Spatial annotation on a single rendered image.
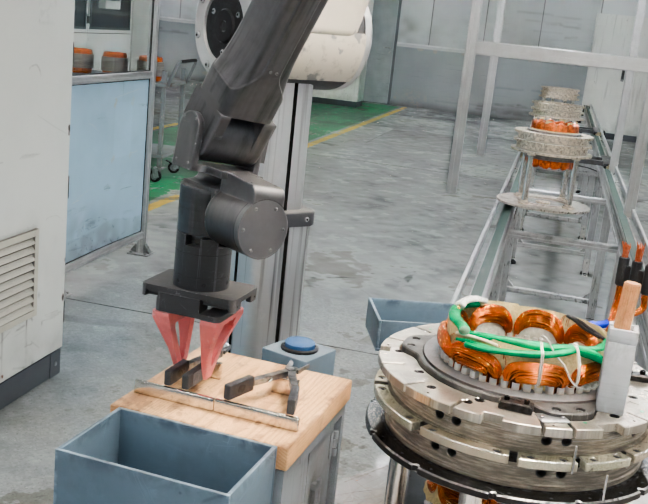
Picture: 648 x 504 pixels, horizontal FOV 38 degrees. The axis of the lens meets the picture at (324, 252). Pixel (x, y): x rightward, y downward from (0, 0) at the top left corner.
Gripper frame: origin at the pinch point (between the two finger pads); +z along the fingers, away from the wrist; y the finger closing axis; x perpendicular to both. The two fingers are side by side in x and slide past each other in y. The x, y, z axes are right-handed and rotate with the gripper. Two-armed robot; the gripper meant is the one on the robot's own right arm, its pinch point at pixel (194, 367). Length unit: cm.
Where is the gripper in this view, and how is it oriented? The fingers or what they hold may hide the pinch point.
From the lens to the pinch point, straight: 100.2
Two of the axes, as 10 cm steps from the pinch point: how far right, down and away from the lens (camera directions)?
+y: 9.4, 1.8, -2.8
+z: -1.1, 9.6, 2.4
